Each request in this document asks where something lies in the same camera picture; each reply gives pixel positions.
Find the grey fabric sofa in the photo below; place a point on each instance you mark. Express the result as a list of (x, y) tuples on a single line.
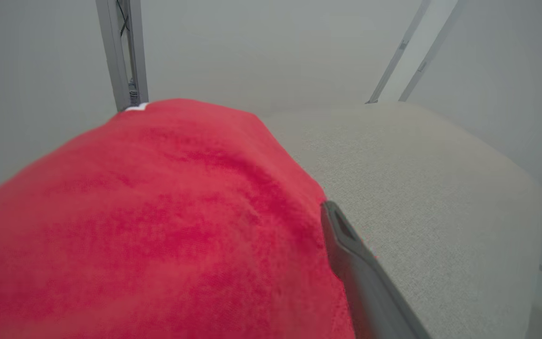
[(431, 197)]

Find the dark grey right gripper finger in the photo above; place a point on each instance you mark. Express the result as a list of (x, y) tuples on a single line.
[(365, 282)]

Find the narrow white partition panel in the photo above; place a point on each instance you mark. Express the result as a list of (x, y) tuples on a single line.
[(261, 47)]

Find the white partition panel beside sofa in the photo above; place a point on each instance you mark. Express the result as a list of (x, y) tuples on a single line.
[(511, 70)]

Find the wide white partition panel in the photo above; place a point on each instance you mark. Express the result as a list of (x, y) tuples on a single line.
[(40, 70)]

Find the red garment with white waistband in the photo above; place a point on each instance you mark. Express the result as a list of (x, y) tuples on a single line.
[(158, 226)]

